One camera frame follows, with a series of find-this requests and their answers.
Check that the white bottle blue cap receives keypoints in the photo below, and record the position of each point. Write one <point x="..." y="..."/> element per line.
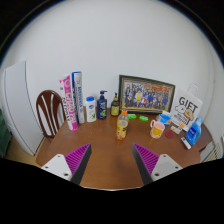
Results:
<point x="91" y="111"/>

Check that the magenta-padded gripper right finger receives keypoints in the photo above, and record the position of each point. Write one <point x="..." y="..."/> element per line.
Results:
<point x="146" y="159"/>

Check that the orange juice bottle orange cap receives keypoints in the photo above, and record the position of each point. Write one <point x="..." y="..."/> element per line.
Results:
<point x="122" y="128"/>

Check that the white radiator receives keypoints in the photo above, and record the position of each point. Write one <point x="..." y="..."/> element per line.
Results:
<point x="215" y="151"/>

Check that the brown wooden chair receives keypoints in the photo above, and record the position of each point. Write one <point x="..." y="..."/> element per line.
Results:
<point x="42" y="113"/>

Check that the blue tissue pack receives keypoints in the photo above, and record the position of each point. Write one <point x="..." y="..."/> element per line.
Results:
<point x="164" y="118"/>

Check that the pink and yellow mug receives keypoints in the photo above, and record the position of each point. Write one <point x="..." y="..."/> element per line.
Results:
<point x="156" y="130"/>

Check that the small green pack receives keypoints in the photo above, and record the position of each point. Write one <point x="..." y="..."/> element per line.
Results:
<point x="143" y="118"/>
<point x="132" y="116"/>

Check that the dark pump bottle yellow label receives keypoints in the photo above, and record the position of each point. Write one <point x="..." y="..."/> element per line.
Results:
<point x="115" y="108"/>

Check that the framed group photo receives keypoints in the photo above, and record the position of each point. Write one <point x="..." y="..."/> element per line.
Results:
<point x="146" y="94"/>

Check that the blue detergent bottle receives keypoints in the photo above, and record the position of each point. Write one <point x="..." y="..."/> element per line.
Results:
<point x="193" y="133"/>

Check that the dark green crate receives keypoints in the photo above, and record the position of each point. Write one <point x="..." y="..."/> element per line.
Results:
<point x="4" y="133"/>

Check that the flat round red coaster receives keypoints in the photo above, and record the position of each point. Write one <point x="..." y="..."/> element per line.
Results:
<point x="169" y="135"/>

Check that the white remote control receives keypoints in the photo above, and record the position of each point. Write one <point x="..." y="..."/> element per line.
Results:
<point x="186" y="143"/>

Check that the dark blue pump bottle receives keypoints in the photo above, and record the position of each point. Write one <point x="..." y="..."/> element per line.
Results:
<point x="102" y="108"/>

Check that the white paper gift bag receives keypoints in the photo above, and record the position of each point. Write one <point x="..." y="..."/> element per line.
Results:
<point x="186" y="110"/>

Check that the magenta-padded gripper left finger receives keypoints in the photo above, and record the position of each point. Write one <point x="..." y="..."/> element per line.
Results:
<point x="77" y="159"/>

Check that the small printed snack pack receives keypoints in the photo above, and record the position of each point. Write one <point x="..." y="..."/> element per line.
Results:
<point x="176" y="129"/>

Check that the pink and white tube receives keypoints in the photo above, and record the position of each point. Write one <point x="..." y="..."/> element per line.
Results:
<point x="68" y="105"/>

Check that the colourful puzzle cube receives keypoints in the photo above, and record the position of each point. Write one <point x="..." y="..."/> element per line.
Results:
<point x="182" y="125"/>

